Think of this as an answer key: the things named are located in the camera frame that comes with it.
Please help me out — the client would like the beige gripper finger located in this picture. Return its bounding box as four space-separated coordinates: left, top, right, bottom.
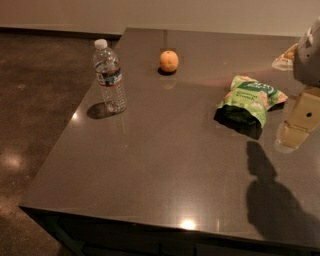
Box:
274 122 309 154

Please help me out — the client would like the green rice chip bag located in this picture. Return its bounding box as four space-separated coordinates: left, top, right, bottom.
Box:
217 75 288 127

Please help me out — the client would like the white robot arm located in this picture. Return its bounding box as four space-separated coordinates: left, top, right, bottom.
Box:
272 17 320 153

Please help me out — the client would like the clear plastic water bottle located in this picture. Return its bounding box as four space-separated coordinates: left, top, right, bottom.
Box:
93 39 127 115

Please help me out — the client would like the clear plastic snack package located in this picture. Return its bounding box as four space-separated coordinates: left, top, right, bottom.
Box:
272 43 298 71

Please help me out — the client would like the orange fruit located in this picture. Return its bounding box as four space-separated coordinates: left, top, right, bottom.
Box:
160 50 179 72

